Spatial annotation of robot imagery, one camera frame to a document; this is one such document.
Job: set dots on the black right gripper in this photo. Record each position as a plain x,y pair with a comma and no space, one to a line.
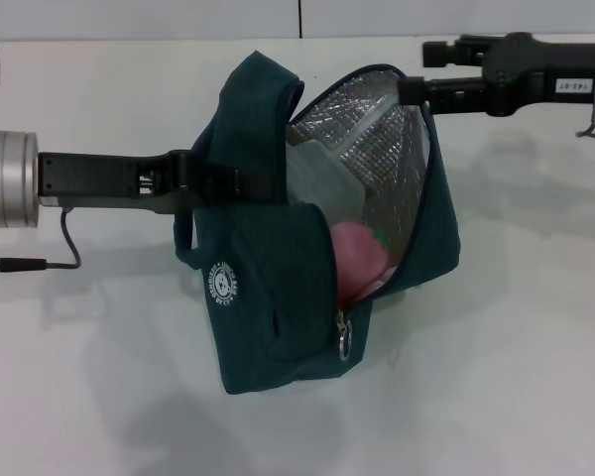
525,74

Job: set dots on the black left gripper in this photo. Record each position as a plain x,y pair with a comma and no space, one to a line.
89,173

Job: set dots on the clear plastic lunch box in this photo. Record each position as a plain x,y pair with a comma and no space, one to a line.
322,178

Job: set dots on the dark teal insulated lunch bag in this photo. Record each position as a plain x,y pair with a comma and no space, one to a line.
277,322

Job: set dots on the pink peach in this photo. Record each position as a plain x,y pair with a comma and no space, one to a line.
357,258

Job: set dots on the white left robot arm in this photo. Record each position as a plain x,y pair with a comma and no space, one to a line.
10,178

